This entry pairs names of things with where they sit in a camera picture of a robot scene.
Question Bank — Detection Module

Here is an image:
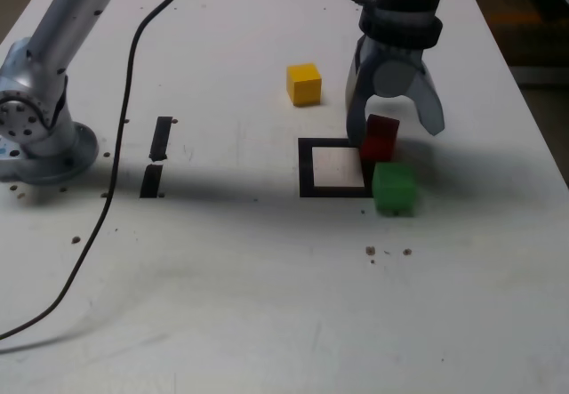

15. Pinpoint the yellow cube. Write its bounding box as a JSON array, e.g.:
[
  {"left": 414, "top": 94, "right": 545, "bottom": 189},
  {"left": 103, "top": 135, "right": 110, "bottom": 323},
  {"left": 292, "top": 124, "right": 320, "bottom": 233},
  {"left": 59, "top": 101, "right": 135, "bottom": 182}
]
[{"left": 285, "top": 62, "right": 323, "bottom": 109}]

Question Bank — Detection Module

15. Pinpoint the black tape strip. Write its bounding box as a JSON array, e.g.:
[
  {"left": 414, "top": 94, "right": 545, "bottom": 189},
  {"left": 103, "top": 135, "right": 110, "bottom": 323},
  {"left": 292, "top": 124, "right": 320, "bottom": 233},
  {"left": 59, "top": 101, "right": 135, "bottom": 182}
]
[{"left": 139, "top": 116, "right": 173, "bottom": 199}]

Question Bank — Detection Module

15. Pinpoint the black cable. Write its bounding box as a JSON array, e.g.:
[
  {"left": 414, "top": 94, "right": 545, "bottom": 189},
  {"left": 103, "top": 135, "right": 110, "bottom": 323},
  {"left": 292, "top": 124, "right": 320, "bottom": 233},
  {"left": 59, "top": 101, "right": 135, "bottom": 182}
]
[{"left": 0, "top": 0, "right": 466, "bottom": 341}]

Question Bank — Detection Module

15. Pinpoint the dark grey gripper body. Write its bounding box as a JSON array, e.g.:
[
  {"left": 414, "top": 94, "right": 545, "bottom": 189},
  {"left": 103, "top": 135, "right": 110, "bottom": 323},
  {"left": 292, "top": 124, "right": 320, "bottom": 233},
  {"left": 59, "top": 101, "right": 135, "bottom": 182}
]
[{"left": 361, "top": 36, "right": 424, "bottom": 68}]

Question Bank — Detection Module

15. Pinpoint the green cube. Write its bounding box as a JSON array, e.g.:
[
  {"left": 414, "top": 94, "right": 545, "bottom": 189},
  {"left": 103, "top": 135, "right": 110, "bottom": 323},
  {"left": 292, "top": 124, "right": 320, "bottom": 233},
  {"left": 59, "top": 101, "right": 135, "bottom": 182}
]
[{"left": 371, "top": 161, "right": 419, "bottom": 218}]

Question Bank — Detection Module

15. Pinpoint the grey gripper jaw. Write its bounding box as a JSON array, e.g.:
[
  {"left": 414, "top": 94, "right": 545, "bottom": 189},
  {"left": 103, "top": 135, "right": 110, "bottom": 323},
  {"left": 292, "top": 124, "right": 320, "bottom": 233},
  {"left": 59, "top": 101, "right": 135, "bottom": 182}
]
[
  {"left": 343, "top": 36, "right": 380, "bottom": 149},
  {"left": 371, "top": 52, "right": 446, "bottom": 137}
]

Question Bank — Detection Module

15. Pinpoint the black tape square outline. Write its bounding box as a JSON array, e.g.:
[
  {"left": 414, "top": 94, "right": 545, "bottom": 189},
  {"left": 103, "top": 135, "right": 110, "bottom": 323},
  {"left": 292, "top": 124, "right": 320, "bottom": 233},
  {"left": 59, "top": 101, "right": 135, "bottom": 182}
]
[{"left": 297, "top": 137, "right": 373, "bottom": 199}]

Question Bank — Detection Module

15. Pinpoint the red cube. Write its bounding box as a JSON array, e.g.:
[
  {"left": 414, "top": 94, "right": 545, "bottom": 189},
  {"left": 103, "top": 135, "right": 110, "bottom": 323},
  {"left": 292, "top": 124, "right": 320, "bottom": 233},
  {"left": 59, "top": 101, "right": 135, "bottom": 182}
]
[{"left": 359, "top": 114, "right": 401, "bottom": 163}]

